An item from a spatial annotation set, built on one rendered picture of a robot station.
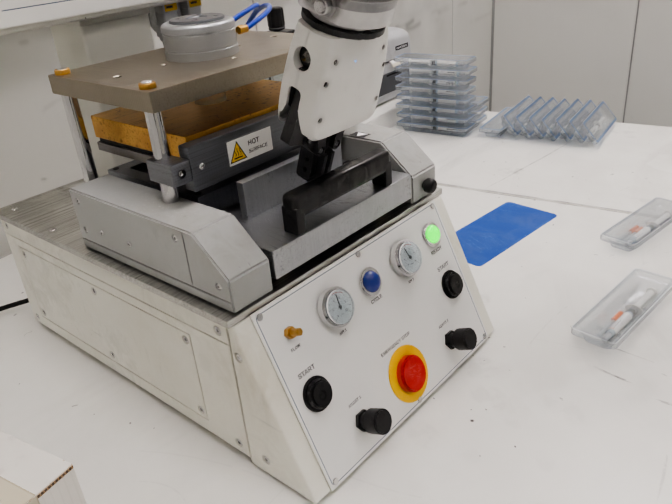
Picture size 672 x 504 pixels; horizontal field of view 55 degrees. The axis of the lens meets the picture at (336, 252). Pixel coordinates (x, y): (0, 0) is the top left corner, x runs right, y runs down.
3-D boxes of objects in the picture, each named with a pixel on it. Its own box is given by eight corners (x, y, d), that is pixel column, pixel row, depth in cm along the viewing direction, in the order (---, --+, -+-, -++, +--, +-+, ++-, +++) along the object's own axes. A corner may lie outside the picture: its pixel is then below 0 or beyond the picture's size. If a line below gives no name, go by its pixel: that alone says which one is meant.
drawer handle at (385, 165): (283, 232, 62) (278, 193, 60) (378, 180, 72) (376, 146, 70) (298, 236, 61) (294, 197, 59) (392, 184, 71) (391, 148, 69)
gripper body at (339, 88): (340, 33, 51) (316, 153, 58) (414, 12, 58) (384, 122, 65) (274, -3, 54) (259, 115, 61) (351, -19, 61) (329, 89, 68)
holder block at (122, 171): (112, 189, 76) (106, 168, 75) (238, 140, 89) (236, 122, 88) (201, 220, 66) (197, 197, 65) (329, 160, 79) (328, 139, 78)
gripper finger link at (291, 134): (275, 134, 57) (300, 154, 63) (324, 61, 57) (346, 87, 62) (265, 128, 58) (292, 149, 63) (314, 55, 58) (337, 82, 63)
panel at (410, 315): (330, 491, 61) (248, 315, 58) (487, 337, 81) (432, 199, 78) (344, 494, 60) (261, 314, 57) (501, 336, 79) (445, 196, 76)
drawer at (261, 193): (104, 218, 78) (87, 157, 75) (239, 162, 92) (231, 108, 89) (277, 287, 60) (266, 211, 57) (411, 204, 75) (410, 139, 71)
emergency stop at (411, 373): (400, 399, 70) (386, 366, 69) (421, 379, 72) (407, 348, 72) (411, 399, 68) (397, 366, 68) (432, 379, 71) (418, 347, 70)
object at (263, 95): (98, 150, 74) (76, 64, 69) (242, 101, 88) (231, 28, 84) (194, 177, 63) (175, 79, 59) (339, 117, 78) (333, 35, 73)
